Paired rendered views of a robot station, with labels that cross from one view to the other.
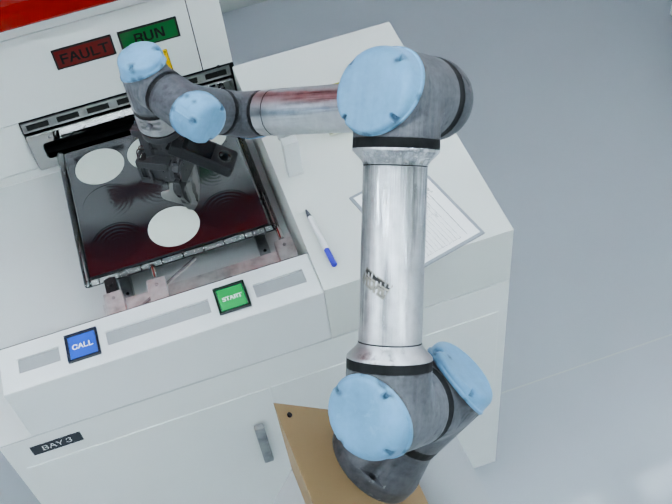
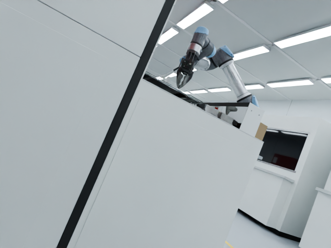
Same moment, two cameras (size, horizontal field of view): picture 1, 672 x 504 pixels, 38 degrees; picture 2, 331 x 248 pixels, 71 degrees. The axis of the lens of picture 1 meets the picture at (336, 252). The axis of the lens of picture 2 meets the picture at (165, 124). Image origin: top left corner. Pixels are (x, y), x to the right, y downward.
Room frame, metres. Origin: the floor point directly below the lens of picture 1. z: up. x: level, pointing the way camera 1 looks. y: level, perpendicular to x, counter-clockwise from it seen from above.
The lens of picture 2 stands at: (1.44, 1.51, 0.66)
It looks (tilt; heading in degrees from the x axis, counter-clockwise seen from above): 4 degrees up; 260
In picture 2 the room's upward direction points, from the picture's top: 23 degrees clockwise
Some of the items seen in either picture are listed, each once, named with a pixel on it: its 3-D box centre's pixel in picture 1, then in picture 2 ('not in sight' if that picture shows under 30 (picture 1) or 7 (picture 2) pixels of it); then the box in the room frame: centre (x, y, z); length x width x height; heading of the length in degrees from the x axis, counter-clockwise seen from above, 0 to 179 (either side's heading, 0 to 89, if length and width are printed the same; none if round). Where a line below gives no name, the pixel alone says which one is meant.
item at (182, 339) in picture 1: (170, 344); (216, 117); (0.98, 0.31, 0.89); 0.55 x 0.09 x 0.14; 102
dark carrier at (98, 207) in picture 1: (162, 188); (155, 87); (1.35, 0.32, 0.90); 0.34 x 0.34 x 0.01; 12
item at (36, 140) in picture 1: (135, 122); not in sight; (1.55, 0.38, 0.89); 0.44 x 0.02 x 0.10; 102
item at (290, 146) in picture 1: (287, 140); (166, 78); (1.30, 0.06, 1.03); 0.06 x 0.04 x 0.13; 12
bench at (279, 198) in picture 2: not in sight; (268, 167); (-1.54, -2.64, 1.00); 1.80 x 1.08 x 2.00; 102
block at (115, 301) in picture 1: (117, 312); (210, 109); (1.06, 0.40, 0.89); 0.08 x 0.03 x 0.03; 12
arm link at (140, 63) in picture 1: (147, 80); (199, 38); (1.23, 0.26, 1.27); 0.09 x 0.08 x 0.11; 39
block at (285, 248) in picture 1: (289, 258); not in sight; (1.13, 0.09, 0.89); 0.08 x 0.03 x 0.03; 12
